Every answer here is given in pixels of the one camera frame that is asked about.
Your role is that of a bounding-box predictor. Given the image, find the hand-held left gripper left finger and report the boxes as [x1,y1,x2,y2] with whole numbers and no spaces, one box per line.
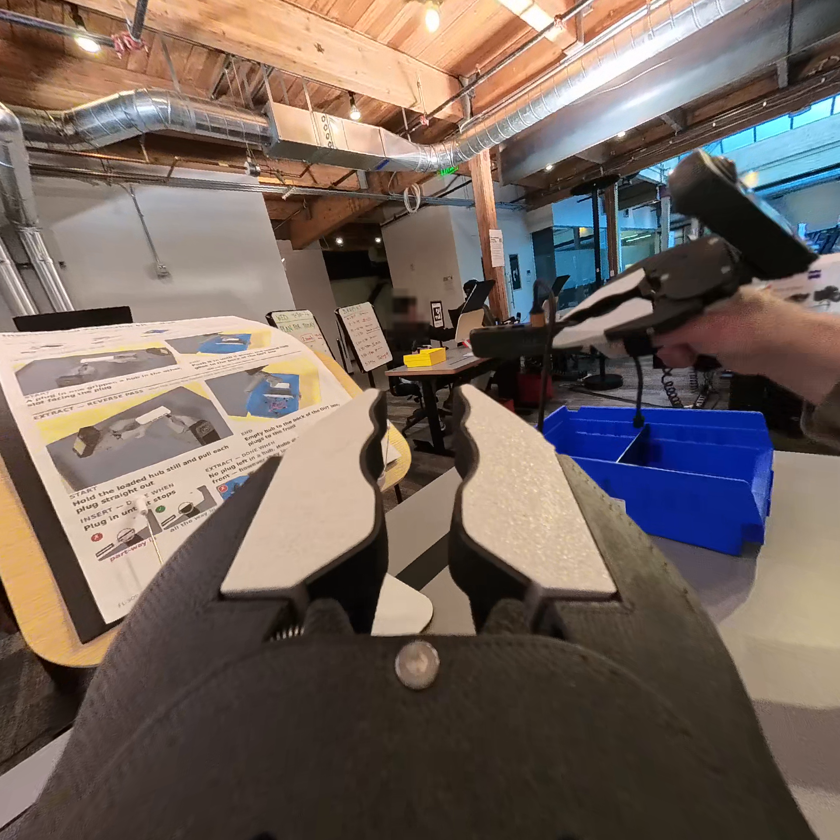
[220,388,389,634]

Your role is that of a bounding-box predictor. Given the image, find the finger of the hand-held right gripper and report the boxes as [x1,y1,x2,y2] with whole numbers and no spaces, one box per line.
[550,269,652,332]
[550,325,634,361]

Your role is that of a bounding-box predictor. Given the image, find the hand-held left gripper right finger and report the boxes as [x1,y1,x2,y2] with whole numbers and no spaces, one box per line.
[450,384,619,634]

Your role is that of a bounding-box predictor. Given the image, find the black cable with orange plug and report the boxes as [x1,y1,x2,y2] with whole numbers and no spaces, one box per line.
[529,278,560,434]

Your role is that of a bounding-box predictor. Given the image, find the short black hub cable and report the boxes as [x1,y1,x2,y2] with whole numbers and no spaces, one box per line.
[629,338,652,429]

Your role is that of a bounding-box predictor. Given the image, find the slim dark grey usb hub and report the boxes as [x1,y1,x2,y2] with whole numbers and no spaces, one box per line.
[469,322,560,360]

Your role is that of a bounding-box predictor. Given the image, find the blue plastic bin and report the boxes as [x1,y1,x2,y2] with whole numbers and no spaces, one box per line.
[541,405,775,557]

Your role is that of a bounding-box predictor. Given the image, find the person's right forearm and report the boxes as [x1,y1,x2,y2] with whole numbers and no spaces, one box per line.
[787,302,840,454]

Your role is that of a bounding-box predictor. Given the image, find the person's right hand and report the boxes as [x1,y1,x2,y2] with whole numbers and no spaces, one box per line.
[653,287,799,389]

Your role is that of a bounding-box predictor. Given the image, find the red floor bin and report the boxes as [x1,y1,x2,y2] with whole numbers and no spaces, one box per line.
[515,369,555,408]

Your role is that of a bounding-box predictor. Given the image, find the black pole with round top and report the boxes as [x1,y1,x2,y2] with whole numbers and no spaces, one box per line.
[571,174,624,391]

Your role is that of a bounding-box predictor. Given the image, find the white printed carton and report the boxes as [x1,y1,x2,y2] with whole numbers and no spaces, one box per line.
[751,252,840,309]

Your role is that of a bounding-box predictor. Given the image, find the grey office desk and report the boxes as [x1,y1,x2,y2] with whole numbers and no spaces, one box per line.
[385,348,526,457]

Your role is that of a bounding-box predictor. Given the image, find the black office chair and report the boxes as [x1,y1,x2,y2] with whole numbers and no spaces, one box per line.
[387,381,424,434]

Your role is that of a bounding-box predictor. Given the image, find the wooden column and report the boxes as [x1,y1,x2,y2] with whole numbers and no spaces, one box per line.
[469,151,509,322]

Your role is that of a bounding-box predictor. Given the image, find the whiteboard with green writing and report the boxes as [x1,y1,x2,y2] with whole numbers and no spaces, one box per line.
[266,310,333,361]

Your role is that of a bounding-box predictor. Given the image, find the whiteboard with red underlines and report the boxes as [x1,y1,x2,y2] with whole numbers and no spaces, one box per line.
[335,302,395,373]

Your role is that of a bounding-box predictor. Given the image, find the black monitor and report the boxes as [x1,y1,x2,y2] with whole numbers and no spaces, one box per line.
[13,306,134,332]

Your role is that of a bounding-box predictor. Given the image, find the silver wall pipes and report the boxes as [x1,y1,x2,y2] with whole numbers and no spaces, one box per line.
[0,151,74,317]

